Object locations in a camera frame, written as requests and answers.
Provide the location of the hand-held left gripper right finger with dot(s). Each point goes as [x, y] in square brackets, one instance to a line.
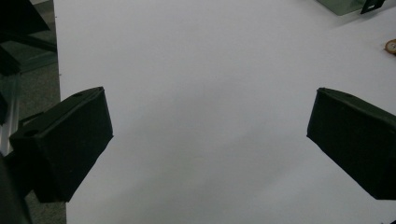
[358, 140]

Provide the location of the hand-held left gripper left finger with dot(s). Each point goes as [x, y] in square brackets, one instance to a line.
[65, 143]

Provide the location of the silver aluminium stand profile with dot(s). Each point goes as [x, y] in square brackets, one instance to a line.
[8, 102]

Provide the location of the small round orange-rimmed object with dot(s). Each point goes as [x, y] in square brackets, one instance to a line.
[391, 46]

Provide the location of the dark metal stand base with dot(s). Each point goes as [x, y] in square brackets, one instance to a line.
[18, 18]

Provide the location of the grey-green metal box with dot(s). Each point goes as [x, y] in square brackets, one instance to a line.
[342, 6]

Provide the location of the black metal bracket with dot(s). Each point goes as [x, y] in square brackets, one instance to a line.
[372, 5]

